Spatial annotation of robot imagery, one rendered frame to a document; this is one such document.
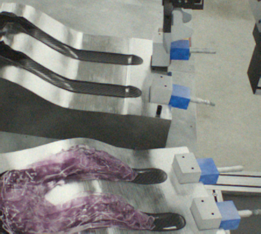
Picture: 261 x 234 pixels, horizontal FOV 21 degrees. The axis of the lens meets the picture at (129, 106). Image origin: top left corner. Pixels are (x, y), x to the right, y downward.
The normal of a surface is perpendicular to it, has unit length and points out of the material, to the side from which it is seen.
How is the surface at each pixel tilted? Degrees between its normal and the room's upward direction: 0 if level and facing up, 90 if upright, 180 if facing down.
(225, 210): 0
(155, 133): 90
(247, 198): 0
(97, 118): 90
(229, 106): 0
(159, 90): 85
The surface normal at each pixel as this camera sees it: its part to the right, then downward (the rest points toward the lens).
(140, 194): 0.45, -0.74
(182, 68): 0.14, -0.76
